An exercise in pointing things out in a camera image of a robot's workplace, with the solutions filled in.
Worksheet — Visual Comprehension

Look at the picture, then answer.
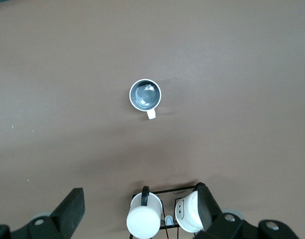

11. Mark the black wire rack wooden rod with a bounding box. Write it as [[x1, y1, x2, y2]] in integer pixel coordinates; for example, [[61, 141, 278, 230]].
[[129, 185, 202, 239]]

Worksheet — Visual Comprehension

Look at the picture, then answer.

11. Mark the white mug with smiley face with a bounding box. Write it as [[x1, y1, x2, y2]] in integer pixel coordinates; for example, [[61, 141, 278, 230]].
[[174, 190, 205, 234]]

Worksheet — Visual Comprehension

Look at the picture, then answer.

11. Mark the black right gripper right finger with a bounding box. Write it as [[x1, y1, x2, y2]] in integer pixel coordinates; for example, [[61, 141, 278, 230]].
[[193, 182, 300, 239]]

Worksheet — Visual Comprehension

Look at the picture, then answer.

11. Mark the plain white mug black handle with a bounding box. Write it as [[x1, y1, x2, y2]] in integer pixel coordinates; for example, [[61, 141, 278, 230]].
[[126, 186, 164, 239]]

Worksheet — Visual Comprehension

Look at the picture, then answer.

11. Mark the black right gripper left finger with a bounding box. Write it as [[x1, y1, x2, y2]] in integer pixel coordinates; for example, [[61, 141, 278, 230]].
[[0, 188, 85, 239]]

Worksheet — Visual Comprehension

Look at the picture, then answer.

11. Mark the white ribbed mug grey inside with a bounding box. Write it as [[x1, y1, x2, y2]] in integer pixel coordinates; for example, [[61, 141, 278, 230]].
[[129, 79, 162, 120]]

